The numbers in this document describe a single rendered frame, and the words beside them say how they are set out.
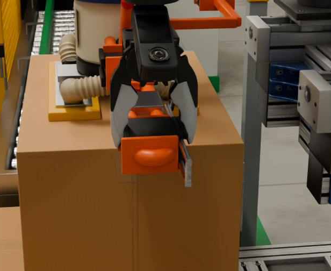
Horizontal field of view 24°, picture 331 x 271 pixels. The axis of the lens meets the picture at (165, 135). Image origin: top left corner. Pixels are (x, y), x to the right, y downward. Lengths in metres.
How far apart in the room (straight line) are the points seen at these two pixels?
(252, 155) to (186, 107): 1.74
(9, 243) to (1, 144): 0.50
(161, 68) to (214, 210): 0.56
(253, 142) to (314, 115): 1.19
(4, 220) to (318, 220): 1.54
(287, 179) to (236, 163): 2.12
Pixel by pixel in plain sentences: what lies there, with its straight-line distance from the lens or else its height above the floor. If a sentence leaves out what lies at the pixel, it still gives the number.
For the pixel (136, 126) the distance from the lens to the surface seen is 1.04.
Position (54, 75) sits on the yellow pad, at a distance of 1.70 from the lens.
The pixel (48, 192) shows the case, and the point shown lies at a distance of 1.39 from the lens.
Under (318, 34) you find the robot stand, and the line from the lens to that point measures 2.04.
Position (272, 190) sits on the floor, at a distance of 3.41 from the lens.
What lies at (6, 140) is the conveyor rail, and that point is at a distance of 2.37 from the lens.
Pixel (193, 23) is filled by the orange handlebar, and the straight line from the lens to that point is 1.67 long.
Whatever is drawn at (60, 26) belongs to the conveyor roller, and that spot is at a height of 0.55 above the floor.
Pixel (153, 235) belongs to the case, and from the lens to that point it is 1.44.
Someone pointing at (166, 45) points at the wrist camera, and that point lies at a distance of 0.95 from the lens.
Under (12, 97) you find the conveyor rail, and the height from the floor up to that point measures 0.60.
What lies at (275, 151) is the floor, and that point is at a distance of 3.80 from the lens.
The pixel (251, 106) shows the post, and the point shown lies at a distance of 2.69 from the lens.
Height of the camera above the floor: 1.47
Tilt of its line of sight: 22 degrees down
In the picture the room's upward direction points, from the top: straight up
